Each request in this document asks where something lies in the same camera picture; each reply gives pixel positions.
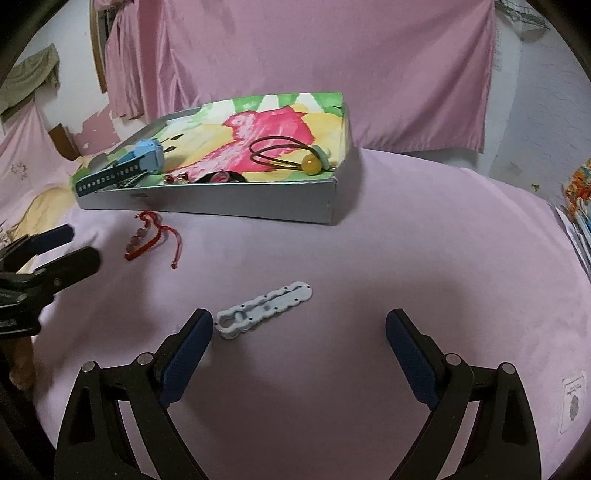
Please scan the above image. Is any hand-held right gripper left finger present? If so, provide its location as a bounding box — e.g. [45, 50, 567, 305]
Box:
[54, 308, 214, 480]

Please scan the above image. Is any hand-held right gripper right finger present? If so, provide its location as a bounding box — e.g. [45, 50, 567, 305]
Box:
[385, 308, 542, 480]

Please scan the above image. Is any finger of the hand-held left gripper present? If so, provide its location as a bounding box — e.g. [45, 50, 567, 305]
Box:
[0, 224, 75, 269]
[14, 246, 102, 305]

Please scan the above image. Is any red string bracelet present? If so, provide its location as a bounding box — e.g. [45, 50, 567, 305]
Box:
[124, 210, 183, 269]

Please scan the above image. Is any white hair clip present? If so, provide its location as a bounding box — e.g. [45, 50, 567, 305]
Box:
[215, 280, 313, 340]

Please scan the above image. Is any blue watch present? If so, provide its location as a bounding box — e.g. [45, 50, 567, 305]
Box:
[76, 138, 165, 195]

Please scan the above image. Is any grey shallow box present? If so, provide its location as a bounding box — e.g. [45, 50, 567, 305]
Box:
[69, 91, 355, 227]

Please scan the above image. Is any black hair tie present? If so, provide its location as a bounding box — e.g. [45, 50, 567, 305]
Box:
[203, 171, 249, 184]

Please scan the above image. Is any brown hair tie yellow bead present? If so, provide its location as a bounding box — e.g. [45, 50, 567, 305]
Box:
[249, 135, 331, 177]

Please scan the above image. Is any person's left hand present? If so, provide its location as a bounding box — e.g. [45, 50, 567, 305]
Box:
[8, 336, 37, 389]

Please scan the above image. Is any yellow blanket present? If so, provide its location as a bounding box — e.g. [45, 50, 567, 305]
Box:
[0, 154, 93, 264]

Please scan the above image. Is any pink embroidered sheet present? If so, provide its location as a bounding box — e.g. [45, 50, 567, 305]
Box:
[0, 99, 77, 232]

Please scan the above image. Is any brown wooden headboard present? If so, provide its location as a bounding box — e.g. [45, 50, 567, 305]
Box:
[48, 124, 81, 162]

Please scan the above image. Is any pink table cover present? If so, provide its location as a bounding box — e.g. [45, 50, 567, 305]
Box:
[28, 148, 591, 480]

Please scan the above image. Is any white label sticker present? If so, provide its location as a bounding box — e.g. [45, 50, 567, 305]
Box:
[560, 368, 583, 435]

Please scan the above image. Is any olive hanging cloth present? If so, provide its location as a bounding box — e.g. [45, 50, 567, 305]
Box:
[0, 44, 61, 116]

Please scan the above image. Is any pink window curtain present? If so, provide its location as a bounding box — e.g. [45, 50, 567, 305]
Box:
[104, 7, 148, 121]

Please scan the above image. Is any stack of colourful books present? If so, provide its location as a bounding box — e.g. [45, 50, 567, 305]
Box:
[554, 159, 591, 268]

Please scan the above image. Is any floral printed cloth lining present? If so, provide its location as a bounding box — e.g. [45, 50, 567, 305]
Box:
[111, 92, 345, 183]

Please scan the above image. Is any large pink curtain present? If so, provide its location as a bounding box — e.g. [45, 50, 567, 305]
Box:
[139, 0, 497, 154]

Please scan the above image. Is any wooden window frame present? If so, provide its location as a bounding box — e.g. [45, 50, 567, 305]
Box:
[90, 9, 109, 93]

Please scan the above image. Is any wire wall rack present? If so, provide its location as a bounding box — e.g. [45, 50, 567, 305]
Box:
[494, 0, 550, 31]

